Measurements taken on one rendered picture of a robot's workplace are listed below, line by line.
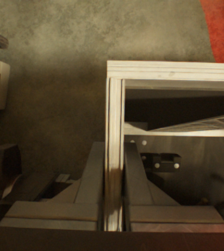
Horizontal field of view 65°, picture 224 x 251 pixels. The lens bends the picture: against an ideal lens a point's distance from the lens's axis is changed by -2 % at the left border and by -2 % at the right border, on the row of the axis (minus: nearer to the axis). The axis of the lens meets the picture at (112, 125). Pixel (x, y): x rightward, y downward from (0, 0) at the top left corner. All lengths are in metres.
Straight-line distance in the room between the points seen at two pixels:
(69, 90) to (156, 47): 0.57
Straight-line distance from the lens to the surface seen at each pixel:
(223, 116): 0.31
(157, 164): 0.90
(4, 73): 1.15
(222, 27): 1.31
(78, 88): 1.09
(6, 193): 0.34
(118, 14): 1.19
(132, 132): 0.91
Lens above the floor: 1.07
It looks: 84 degrees down
